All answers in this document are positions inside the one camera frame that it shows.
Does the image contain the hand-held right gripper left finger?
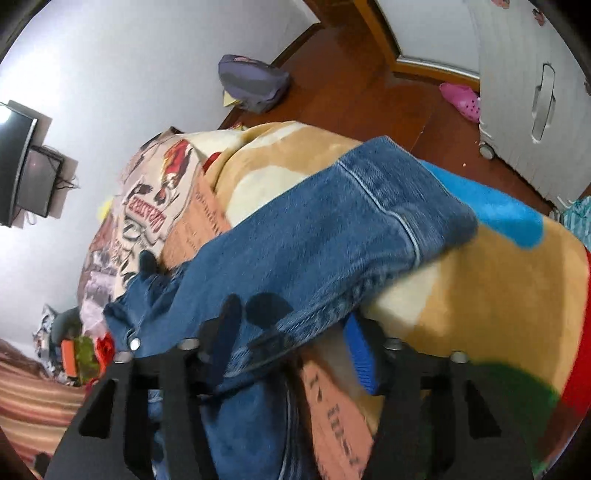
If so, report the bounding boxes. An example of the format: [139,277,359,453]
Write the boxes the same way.
[44,294,245,480]

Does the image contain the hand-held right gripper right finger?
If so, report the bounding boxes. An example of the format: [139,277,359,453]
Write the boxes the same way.
[344,313,536,480]

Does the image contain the blue denim jeans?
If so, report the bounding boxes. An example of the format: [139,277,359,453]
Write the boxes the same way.
[102,135,478,480]

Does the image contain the green patterned bag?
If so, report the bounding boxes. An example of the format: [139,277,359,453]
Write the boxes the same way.
[74,336,100,385]

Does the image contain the tan multicolour plush blanket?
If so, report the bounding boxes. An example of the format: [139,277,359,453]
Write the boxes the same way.
[203,121,591,480]

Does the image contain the orange box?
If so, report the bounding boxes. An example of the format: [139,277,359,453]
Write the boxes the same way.
[62,340,80,377]

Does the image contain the newspaper print bed cover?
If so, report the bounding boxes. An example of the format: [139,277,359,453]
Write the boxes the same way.
[76,130,376,480]

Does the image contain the pile of household clutter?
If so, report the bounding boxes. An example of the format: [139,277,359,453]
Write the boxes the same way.
[31,304,63,370]

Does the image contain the small black monitor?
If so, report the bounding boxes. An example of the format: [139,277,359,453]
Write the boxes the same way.
[22,145,64,217]

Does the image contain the teal striped cloth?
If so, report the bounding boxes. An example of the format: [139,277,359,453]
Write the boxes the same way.
[561,196,591,241]

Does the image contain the grey purple backpack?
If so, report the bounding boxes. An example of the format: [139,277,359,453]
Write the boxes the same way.
[218,54,291,114]

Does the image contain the pink clog shoe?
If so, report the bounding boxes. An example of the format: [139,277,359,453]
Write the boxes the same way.
[438,82,482,123]

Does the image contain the white wheeled cabinet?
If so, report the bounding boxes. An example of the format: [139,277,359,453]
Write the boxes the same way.
[466,0,591,208]

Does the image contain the black wall television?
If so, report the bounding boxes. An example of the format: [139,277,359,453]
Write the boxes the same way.
[0,100,38,228]

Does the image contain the wooden door with frame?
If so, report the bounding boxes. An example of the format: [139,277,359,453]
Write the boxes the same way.
[318,0,481,86]

